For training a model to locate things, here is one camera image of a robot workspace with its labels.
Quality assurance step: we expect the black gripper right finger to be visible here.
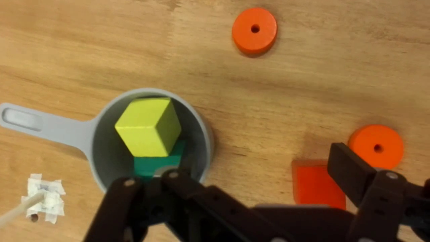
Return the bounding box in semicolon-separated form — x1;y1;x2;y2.
325;141;430;242

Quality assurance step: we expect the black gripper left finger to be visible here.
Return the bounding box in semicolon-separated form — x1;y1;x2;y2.
82;142;287;242

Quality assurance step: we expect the green block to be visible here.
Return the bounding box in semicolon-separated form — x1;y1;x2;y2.
133;138;187;180

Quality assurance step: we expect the orange cube block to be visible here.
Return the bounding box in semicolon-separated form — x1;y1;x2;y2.
290;158;348;211

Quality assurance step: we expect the yellow block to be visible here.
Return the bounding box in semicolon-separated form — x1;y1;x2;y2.
114;96;182;158

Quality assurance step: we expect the grey measuring cup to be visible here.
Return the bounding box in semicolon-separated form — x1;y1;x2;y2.
0;86;215;193

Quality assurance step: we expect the orange disc with hole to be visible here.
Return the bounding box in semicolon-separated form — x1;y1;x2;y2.
231;6;279;57
346;123;406;170

